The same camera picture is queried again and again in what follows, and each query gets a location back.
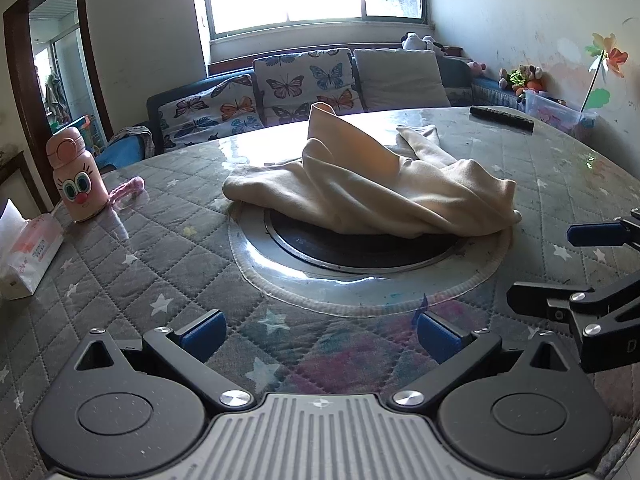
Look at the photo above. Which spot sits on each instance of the beige garment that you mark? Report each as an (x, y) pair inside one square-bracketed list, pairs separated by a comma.
[(380, 185)]

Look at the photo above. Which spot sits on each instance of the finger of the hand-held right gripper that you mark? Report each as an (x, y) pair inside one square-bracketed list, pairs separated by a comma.
[(595, 234), (540, 297)]

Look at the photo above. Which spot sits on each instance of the butterfly print cushion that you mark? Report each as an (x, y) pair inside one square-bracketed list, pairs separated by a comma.
[(300, 80), (210, 112)]

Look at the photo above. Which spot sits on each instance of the dark wooden door frame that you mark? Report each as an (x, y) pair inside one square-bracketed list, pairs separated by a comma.
[(95, 60)]

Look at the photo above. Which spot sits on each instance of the panda plush toy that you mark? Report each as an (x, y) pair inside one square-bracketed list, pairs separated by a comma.
[(420, 42)]

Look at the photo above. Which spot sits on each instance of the bunch of plush toys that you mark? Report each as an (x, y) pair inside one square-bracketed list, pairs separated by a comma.
[(522, 79)]

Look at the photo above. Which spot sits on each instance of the dark blue sofa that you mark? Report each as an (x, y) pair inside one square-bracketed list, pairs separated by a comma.
[(462, 80)]

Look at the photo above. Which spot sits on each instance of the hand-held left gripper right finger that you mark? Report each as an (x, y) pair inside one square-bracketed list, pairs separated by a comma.
[(437, 342)]

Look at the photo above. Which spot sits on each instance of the blue toy cabinet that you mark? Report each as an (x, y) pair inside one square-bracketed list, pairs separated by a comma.
[(85, 132)]

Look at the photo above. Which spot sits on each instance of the blue cloth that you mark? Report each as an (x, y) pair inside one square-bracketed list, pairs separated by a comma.
[(120, 152)]

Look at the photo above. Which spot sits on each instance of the clear plastic storage bin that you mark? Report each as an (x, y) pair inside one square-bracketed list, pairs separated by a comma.
[(560, 115)]

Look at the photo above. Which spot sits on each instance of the grey patterned cloth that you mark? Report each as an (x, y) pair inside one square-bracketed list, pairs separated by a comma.
[(137, 135)]

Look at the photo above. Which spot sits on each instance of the pink cartoon face bottle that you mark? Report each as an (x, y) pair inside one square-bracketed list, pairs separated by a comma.
[(77, 180)]

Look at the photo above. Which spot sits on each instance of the tissue pack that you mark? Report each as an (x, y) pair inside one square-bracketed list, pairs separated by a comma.
[(27, 255)]

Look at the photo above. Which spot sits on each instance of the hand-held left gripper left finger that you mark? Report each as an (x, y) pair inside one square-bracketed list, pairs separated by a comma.
[(202, 336)]

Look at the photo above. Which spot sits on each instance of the round black table insert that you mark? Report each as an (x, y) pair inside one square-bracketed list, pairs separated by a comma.
[(350, 256)]

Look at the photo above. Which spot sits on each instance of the plain grey cushion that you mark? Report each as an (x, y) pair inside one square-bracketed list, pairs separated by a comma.
[(400, 77)]

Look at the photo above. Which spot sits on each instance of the pink plush toy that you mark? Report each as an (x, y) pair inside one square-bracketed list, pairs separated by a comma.
[(476, 67)]

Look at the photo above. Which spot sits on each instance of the colourful pinwheel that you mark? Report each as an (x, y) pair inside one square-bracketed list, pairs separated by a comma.
[(607, 57)]

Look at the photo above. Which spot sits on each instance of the black remote control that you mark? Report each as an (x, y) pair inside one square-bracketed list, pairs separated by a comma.
[(502, 117)]

